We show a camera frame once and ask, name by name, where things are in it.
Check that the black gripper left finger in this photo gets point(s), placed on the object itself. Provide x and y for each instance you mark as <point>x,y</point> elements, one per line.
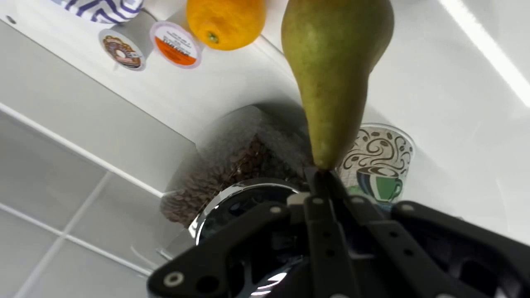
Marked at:
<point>262,252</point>

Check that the brown coffee pod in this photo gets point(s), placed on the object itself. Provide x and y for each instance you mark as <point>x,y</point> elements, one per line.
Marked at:
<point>129,43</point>

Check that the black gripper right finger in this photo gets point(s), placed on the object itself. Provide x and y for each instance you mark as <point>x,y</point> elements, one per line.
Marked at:
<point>437,255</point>

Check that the small orange near pear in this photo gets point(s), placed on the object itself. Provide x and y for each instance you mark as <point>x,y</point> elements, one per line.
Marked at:
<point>225,24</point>

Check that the blue patterned plate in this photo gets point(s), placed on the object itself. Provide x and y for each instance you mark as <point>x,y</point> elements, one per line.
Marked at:
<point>108,12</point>

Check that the near patterned paper cup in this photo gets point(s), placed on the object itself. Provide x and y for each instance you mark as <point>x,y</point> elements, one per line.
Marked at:
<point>378,163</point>

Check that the orange coffee pod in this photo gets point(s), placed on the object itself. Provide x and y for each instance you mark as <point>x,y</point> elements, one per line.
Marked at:
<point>174,42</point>

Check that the green pear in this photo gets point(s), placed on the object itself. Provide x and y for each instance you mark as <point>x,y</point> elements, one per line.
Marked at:
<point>331,48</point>

